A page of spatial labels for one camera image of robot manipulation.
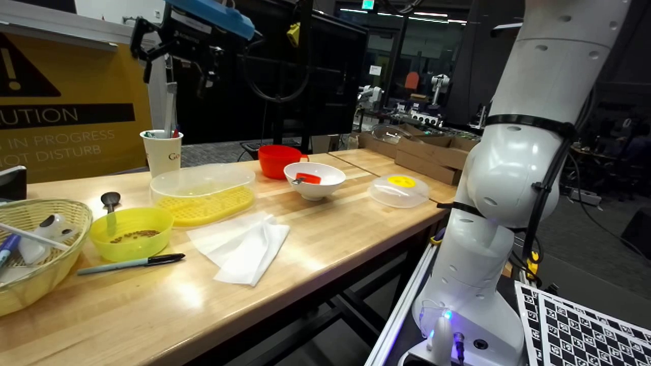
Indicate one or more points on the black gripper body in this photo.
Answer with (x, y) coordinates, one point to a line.
(179, 37)

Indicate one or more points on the clear white straw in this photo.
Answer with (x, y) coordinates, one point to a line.
(169, 109)

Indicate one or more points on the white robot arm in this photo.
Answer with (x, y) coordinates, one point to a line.
(509, 181)

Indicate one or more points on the orange plastic bowl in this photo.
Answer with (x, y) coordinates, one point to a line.
(276, 157)

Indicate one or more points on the clear container yellow contents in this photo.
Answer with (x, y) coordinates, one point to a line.
(204, 193)

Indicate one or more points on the white ceramic bowl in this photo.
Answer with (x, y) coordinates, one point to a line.
(331, 180)

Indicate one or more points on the yellow-green plastic bowl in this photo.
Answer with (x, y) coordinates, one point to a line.
(130, 234)

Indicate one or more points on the white paper cup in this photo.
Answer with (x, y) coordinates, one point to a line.
(164, 152)

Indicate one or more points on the red measuring cup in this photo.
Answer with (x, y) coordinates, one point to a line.
(308, 177)

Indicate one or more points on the yellow caution sign board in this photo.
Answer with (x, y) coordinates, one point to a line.
(69, 110)

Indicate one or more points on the black measuring spoon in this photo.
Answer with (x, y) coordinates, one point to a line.
(111, 201)

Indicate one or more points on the white paper napkins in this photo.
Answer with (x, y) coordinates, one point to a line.
(243, 249)

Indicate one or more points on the black marker pen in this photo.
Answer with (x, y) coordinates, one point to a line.
(139, 263)

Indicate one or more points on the black small box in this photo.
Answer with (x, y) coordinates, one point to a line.
(12, 184)

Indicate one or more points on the clear lidded container yellow toy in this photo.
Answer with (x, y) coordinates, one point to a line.
(399, 192)

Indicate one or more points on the wicker basket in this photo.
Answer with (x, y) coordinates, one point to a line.
(42, 240)

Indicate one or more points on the checkerboard calibration board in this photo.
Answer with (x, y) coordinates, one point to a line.
(561, 333)

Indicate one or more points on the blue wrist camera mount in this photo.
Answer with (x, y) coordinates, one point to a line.
(209, 16)

